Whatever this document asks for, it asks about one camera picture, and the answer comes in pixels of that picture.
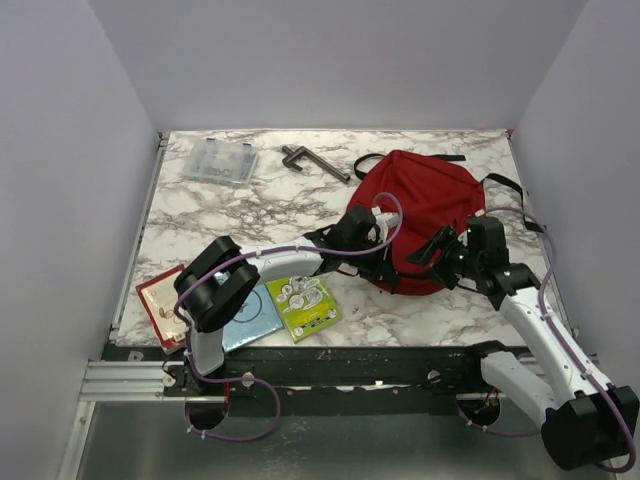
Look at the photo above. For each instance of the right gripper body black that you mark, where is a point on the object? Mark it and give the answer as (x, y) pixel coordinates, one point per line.
(453, 263)

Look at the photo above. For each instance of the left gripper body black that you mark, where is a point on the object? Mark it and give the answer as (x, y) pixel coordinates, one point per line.
(370, 265)

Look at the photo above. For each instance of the red backpack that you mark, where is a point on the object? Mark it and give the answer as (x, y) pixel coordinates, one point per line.
(436, 191)

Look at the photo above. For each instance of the green booklet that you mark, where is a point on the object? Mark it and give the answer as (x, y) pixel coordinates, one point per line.
(304, 304)

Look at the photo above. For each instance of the light blue book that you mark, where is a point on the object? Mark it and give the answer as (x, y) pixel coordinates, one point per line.
(256, 319)

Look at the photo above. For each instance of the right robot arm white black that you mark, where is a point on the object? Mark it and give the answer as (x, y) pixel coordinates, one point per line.
(582, 417)

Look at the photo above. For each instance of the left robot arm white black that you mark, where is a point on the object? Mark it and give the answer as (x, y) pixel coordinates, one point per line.
(213, 287)

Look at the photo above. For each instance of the clear plastic organizer box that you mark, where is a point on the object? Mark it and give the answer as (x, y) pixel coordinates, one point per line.
(217, 161)

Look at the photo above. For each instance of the red book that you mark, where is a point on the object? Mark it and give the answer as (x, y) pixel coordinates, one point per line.
(158, 298)

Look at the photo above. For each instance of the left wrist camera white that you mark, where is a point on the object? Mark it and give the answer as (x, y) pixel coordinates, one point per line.
(385, 221)

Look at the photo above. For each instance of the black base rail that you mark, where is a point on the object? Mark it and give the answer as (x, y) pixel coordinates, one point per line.
(326, 381)

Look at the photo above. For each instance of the aluminium extrusion rail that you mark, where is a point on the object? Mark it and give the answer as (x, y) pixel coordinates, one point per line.
(122, 381)

